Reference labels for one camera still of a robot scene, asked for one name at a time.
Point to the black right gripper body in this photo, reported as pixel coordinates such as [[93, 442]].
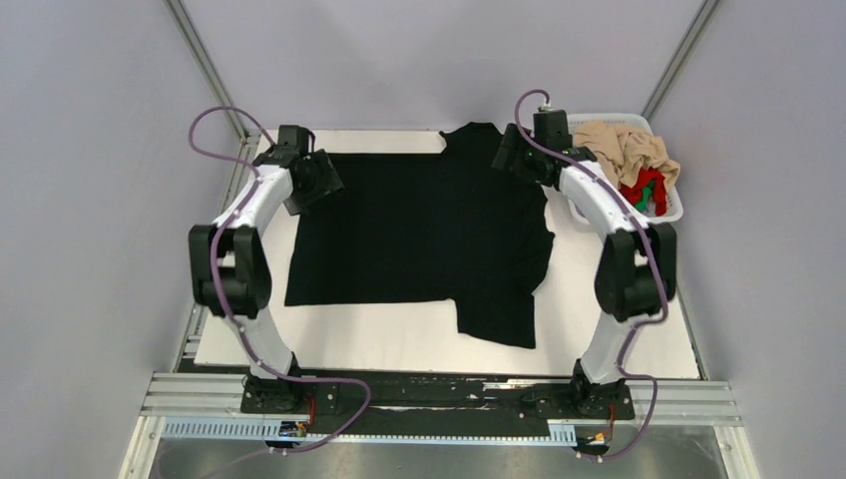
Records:
[[526, 161]]

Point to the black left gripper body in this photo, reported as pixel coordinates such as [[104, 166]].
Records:
[[317, 186]]

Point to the black t-shirt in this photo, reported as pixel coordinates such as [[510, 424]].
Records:
[[428, 227]]

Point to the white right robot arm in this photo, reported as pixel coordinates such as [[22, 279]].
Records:
[[635, 277]]

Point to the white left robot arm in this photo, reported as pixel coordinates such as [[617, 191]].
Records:
[[229, 270]]

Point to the beige t-shirt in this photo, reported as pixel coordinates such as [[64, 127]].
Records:
[[623, 152]]

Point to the red t-shirt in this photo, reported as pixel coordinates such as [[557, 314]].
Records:
[[659, 198]]

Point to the white plastic laundry basket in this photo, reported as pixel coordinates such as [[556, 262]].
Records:
[[674, 207]]

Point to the green t-shirt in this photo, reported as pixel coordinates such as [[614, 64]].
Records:
[[645, 200]]

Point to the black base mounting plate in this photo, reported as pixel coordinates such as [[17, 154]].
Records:
[[360, 401]]

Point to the aluminium frame rail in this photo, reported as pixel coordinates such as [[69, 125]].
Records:
[[192, 37]]

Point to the white slotted cable duct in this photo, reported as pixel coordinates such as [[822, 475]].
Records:
[[277, 430]]

